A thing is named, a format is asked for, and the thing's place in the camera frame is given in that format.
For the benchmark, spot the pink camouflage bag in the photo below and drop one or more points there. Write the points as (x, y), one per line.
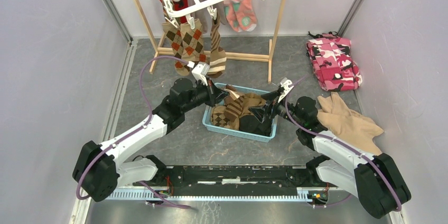
(332, 64)

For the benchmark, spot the pink patterned sock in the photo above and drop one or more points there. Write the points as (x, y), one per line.
(240, 15)

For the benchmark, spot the light blue plastic basket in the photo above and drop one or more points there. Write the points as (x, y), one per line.
(206, 120)

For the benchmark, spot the black garment in basket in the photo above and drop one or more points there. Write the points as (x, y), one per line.
(250, 124)

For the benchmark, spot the wooden rack frame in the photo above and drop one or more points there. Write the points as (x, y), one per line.
(205, 11)

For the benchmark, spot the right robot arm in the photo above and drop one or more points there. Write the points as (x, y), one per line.
(374, 179)

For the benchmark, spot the beige cloth on floor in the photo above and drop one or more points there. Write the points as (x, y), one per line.
(347, 124)

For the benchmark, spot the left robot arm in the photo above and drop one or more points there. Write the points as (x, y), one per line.
(101, 168)

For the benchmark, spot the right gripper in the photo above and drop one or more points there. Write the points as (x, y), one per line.
(272, 95)

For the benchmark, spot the brown striped sock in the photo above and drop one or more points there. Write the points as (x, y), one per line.
(218, 57)
(233, 104)

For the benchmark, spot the beige argyle sock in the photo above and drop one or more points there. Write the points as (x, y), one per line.
(174, 36)
(192, 42)

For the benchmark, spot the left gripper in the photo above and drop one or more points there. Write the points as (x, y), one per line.
(215, 96)

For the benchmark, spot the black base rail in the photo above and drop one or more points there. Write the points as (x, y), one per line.
(234, 180)

